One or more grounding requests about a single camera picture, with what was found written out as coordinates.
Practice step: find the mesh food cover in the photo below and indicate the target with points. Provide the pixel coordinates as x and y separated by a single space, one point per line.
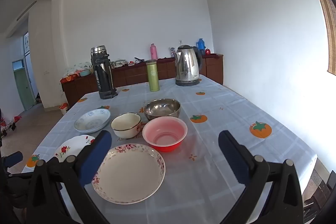
77 67

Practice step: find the patterned cloth pile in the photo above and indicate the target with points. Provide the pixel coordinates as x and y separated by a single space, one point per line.
119 64

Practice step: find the black steel thermos flask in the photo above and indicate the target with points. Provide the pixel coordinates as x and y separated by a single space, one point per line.
103 74

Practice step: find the red plastic bowl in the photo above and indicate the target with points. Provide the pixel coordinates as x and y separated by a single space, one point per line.
164 132

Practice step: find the stainless steel bowl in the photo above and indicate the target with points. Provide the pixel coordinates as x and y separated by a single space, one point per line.
161 108

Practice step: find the green door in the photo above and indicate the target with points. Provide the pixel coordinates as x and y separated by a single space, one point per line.
23 87

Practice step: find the black kettle base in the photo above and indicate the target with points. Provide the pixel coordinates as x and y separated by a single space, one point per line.
187 83

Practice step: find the fluorescent tube light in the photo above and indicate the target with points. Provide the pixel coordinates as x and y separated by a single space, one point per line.
26 11

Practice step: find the green thermos bottle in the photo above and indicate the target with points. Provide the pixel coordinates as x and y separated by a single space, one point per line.
153 77

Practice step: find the red toy cart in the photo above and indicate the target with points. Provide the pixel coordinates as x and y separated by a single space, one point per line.
10 125

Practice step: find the pink thermos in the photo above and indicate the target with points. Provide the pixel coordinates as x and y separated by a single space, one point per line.
153 52

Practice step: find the steel electric kettle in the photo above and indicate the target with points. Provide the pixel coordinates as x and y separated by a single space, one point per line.
187 64

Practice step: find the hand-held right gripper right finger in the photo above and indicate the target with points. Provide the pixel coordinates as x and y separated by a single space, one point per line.
233 158

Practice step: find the red apple ornament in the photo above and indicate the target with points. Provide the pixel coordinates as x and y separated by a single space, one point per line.
208 51

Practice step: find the white enamel bowl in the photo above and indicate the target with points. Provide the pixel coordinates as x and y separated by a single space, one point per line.
124 123

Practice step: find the dark wooden stool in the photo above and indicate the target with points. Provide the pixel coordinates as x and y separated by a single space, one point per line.
319 200

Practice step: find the brown wooden sideboard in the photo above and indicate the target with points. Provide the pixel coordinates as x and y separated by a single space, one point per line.
131 74

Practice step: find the light blue basin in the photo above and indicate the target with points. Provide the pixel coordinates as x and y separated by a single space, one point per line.
84 73

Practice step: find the small white bottle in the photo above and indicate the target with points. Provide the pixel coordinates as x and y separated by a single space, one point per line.
172 53

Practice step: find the pink floral plate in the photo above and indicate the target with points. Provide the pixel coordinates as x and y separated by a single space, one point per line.
128 174

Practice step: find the orange print box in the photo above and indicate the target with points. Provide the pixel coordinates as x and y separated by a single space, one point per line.
68 79

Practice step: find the red white waste bin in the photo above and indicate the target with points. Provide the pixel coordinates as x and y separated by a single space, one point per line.
63 109

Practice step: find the blue patterned plate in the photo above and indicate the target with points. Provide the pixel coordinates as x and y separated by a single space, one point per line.
90 120

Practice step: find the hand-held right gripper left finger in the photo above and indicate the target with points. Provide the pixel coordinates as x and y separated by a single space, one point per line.
96 153

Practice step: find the red floral plate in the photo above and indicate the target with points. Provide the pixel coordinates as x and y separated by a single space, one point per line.
71 146

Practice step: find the blue thermos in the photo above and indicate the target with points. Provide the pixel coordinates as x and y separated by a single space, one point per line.
200 46

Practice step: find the persimmon print tablecloth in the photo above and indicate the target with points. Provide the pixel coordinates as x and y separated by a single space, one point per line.
210 113

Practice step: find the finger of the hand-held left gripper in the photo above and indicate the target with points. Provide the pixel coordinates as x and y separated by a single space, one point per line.
14 159

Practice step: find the bamboo window blind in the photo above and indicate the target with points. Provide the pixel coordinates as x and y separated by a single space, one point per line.
329 29

